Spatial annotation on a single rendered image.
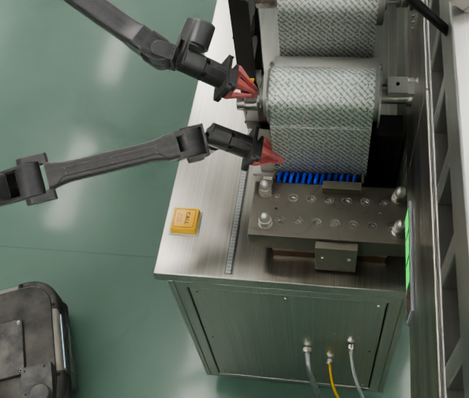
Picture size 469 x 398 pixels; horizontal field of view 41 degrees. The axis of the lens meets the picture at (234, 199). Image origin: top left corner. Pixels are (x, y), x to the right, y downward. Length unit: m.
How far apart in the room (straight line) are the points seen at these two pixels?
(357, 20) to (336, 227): 0.49
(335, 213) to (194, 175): 0.47
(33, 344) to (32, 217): 0.79
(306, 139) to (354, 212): 0.21
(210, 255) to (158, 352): 0.96
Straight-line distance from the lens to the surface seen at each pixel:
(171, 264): 1.67
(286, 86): 1.44
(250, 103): 1.57
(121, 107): 3.32
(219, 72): 1.47
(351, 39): 1.61
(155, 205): 2.89
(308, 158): 1.58
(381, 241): 1.52
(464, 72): 0.99
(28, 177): 1.48
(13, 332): 2.48
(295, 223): 1.54
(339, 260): 1.56
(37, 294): 2.54
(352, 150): 1.54
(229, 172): 1.80
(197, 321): 1.92
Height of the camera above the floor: 2.33
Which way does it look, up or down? 55 degrees down
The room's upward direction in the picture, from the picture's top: 10 degrees counter-clockwise
